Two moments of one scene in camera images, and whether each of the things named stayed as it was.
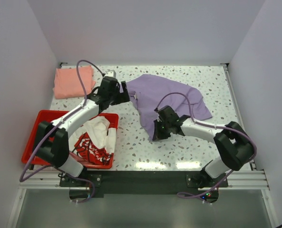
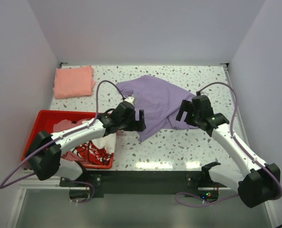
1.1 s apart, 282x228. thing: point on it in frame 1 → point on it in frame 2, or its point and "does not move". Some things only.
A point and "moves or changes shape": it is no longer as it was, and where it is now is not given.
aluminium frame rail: x=45 y=179 does not move
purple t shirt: x=150 y=92 moves or changes shape
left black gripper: x=125 y=98 → x=136 y=125
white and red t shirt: x=95 y=140 does not move
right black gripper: x=157 y=135 → x=185 y=106
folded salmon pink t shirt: x=67 y=84 does not move
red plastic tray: x=29 y=156 does not move
